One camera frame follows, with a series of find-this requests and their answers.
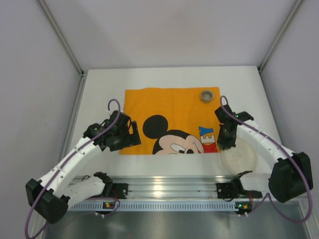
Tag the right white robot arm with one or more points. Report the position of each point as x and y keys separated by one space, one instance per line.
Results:
x=258 y=162

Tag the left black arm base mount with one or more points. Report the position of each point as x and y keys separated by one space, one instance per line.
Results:
x=116 y=190

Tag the right corner aluminium post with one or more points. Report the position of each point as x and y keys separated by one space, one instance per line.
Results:
x=280 y=34

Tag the cream ceramic plate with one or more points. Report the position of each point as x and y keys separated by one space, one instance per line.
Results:
x=240 y=158

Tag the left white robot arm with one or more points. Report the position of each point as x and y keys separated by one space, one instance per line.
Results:
x=52 y=195

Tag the small speckled grey cup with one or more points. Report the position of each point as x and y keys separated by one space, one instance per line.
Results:
x=206 y=96

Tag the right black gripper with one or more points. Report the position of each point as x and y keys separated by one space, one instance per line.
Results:
x=225 y=137

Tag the orange Mickey Mouse placemat cloth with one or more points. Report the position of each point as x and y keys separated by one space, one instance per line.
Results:
x=173 y=121

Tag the corner aluminium post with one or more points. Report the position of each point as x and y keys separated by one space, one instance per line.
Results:
x=280 y=34
x=61 y=37

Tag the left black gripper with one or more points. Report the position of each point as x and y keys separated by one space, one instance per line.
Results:
x=134 y=133

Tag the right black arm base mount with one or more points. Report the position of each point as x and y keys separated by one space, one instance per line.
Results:
x=229 y=191

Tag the left corner aluminium post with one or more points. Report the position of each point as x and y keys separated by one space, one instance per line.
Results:
x=61 y=37

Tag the aluminium extrusion rail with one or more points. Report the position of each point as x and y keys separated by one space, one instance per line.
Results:
x=171 y=187

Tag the slotted grey cable duct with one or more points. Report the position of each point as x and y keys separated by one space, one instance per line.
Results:
x=165 y=206

